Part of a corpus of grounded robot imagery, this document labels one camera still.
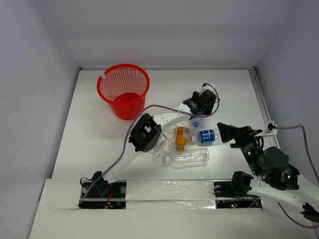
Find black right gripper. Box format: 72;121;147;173
216;120;262;175

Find blue label water bottle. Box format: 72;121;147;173
190;128;222;145

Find large clear plastic bottle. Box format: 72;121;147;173
163;147;210;169

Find orange juice bottle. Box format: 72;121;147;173
175;127;189;151

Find white orange label bottle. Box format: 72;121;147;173
153;133;175;157

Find colourful label blue cap bottle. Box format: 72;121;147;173
191;118;205;128

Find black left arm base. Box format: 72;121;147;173
78;181;127;210

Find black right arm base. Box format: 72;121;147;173
213;181;263;209

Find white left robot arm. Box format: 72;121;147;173
85;83;220;197

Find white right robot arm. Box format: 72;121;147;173
217;121;312;197

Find red mesh plastic bin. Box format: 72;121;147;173
97;63;150;120

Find red label cola bottle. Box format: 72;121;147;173
165;124;178;135

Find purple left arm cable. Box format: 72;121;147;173
82;84;221;202

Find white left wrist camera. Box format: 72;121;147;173
200;83;215;94

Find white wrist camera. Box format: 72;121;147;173
200;83;215;94
255;120;278;137

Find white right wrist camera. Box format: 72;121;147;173
255;120;278;137

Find aluminium rail on right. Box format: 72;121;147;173
248;67;280;148

